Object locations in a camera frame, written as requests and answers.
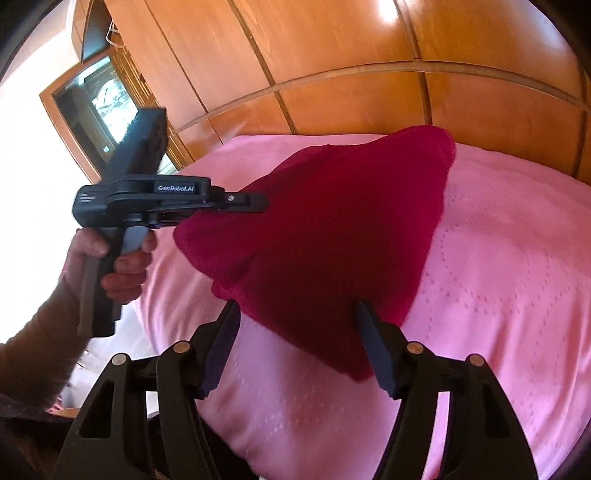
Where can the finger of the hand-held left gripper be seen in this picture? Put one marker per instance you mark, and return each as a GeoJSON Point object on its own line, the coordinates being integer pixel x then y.
{"type": "Point", "coordinates": [244, 202]}

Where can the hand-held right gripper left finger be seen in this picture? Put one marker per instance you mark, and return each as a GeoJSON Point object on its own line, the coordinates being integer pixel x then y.
{"type": "Point", "coordinates": [221, 350]}

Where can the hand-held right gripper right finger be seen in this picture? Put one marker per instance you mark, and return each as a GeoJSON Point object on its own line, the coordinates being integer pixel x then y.
{"type": "Point", "coordinates": [376, 355]}

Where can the maroon embroidered sweater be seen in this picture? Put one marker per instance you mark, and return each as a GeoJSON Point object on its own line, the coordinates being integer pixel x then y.
{"type": "Point", "coordinates": [323, 240]}

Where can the person's left forearm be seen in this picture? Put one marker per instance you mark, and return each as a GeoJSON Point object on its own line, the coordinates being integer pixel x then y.
{"type": "Point", "coordinates": [37, 350]}

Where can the person's left hand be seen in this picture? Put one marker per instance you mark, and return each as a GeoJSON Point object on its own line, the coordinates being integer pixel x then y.
{"type": "Point", "coordinates": [124, 272]}

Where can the wooden cabinet with glass door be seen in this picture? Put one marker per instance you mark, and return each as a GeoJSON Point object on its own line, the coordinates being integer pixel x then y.
{"type": "Point", "coordinates": [106, 97]}

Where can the pink bedspread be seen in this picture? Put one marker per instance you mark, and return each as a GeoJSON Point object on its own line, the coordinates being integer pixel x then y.
{"type": "Point", "coordinates": [485, 286]}

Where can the wooden headboard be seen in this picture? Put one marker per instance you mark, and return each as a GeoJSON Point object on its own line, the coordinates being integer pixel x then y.
{"type": "Point", "coordinates": [346, 60]}

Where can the person's dark clothing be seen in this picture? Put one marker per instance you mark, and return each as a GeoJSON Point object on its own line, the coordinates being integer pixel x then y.
{"type": "Point", "coordinates": [27, 443]}

